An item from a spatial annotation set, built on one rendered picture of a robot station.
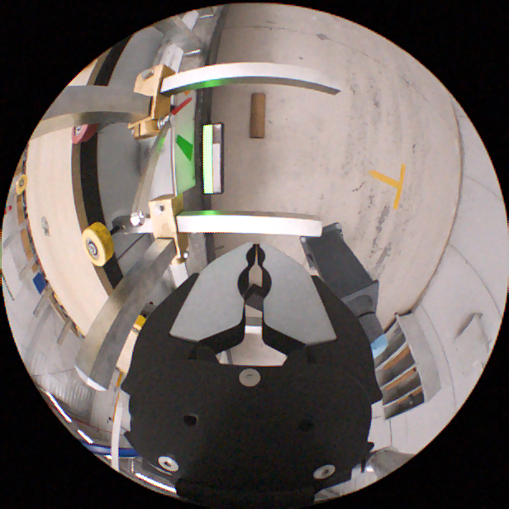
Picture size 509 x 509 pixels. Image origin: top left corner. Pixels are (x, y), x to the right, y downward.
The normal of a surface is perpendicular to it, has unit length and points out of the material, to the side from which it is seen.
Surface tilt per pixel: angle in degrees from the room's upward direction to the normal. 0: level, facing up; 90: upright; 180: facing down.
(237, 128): 0
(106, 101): 90
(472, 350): 90
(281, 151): 0
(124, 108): 90
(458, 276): 90
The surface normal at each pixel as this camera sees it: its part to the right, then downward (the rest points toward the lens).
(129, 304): 1.00, 0.04
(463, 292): -1.00, -0.08
